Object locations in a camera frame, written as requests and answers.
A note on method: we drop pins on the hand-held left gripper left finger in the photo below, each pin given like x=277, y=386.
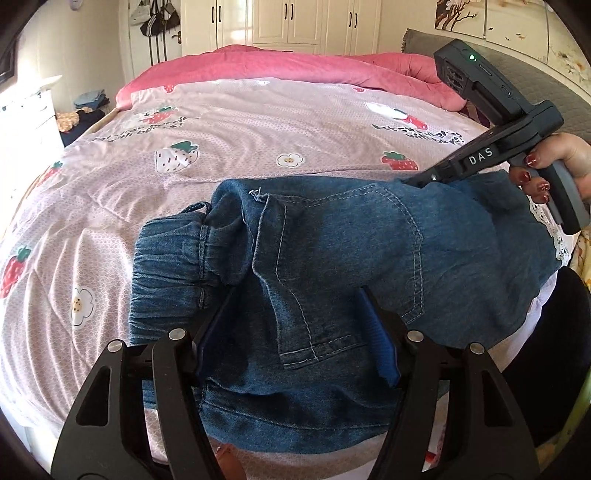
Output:
x=217, y=332

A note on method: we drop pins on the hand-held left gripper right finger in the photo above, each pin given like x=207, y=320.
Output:
x=381, y=341

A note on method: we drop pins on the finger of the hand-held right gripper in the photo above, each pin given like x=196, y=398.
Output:
x=461, y=164

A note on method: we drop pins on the blue denim pants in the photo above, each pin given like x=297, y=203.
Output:
x=323, y=240

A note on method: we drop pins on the person's right hand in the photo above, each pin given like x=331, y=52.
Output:
x=572, y=152

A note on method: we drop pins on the grey headboard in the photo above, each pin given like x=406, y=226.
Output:
x=554, y=92

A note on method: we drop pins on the person's black garment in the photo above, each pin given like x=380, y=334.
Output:
x=554, y=346

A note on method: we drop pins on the pink strawberry printed blanket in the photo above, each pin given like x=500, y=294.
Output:
x=277, y=120

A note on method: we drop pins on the pink quilt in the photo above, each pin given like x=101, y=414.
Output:
x=277, y=64

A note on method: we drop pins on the white wardrobe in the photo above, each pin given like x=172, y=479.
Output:
x=286, y=23

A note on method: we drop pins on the dark navy cloth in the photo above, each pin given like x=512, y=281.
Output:
x=87, y=127

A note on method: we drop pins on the yellow floral cloth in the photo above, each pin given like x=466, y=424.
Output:
x=68, y=121

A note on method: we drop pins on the folded blue clothes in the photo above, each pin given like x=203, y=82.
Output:
x=92, y=100

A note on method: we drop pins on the white dresser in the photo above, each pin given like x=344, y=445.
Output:
x=37, y=120

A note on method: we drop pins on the white door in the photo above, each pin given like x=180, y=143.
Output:
x=147, y=55

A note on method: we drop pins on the black striped hanging bag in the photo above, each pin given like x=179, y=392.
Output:
x=148, y=24

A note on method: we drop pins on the dark hanging bag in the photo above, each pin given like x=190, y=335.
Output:
x=171, y=14

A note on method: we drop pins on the white hanging bag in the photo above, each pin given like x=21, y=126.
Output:
x=138, y=11

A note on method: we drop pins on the black television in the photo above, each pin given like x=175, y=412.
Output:
x=5, y=69

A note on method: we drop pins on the floral wall painting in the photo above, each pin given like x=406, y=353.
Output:
x=508, y=18

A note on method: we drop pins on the wooden bed frame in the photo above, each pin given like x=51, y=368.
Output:
x=99, y=122

